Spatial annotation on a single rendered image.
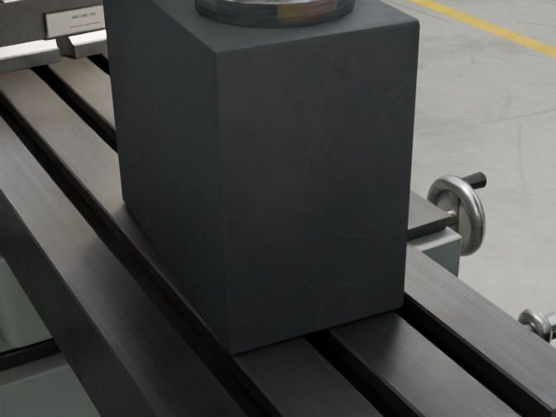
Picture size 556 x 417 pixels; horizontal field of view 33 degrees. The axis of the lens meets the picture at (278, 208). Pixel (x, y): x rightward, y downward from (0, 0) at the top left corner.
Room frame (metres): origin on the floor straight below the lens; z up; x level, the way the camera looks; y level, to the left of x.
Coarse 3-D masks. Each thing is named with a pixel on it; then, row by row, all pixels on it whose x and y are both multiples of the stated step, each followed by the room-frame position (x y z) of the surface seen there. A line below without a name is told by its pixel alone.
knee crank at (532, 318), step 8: (528, 312) 1.06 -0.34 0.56; (536, 312) 1.05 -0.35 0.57; (520, 320) 1.07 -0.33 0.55; (528, 320) 1.05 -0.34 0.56; (536, 320) 1.04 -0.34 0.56; (544, 320) 1.04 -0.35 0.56; (552, 320) 1.06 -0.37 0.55; (536, 328) 1.04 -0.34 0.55; (544, 328) 1.03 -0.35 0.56; (552, 328) 1.06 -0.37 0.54; (544, 336) 1.03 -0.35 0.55; (552, 336) 1.06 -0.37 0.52
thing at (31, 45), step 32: (0, 0) 0.95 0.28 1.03; (32, 0) 0.97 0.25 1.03; (64, 0) 0.99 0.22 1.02; (96, 0) 1.01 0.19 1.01; (0, 32) 0.95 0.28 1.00; (32, 32) 0.97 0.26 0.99; (64, 32) 0.99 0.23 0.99; (96, 32) 1.01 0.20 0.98; (0, 64) 0.94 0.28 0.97; (32, 64) 0.95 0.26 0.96
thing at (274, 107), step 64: (128, 0) 0.58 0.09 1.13; (192, 0) 0.54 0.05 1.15; (256, 0) 0.49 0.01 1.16; (320, 0) 0.49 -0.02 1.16; (128, 64) 0.59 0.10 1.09; (192, 64) 0.48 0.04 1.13; (256, 64) 0.45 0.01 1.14; (320, 64) 0.47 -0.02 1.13; (384, 64) 0.48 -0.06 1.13; (128, 128) 0.61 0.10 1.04; (192, 128) 0.48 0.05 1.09; (256, 128) 0.45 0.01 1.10; (320, 128) 0.47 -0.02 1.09; (384, 128) 0.49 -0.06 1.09; (128, 192) 0.62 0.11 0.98; (192, 192) 0.49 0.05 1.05; (256, 192) 0.45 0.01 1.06; (320, 192) 0.47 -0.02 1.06; (384, 192) 0.49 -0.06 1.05; (192, 256) 0.49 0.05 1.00; (256, 256) 0.45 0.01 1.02; (320, 256) 0.47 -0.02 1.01; (384, 256) 0.49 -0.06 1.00; (256, 320) 0.45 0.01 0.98; (320, 320) 0.47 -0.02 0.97
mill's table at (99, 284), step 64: (64, 64) 0.96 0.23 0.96; (0, 128) 0.79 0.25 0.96; (64, 128) 0.79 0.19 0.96; (0, 192) 0.67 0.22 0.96; (64, 192) 0.71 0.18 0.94; (64, 256) 0.56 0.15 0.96; (128, 256) 0.60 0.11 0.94; (64, 320) 0.54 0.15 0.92; (128, 320) 0.49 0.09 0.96; (192, 320) 0.50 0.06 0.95; (384, 320) 0.48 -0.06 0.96; (448, 320) 0.48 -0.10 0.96; (512, 320) 0.48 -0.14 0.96; (128, 384) 0.43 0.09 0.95; (192, 384) 0.42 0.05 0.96; (256, 384) 0.42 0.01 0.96; (320, 384) 0.42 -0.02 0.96; (384, 384) 0.42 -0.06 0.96; (448, 384) 0.42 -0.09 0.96; (512, 384) 0.42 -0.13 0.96
